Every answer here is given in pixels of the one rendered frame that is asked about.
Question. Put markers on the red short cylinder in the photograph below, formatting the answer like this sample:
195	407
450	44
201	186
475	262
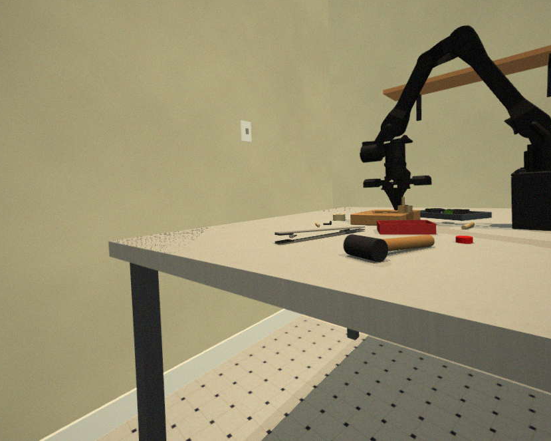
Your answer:
464	239

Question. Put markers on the black-headed mallet with wooden handle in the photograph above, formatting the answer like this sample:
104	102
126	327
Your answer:
375	249

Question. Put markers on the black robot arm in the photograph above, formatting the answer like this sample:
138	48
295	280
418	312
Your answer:
525	118

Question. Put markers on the red shallow tray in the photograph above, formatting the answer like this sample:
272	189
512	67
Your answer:
410	227

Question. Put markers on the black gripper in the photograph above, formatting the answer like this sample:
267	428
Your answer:
395	169

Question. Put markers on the light wooden board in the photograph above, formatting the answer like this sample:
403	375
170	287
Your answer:
371	217

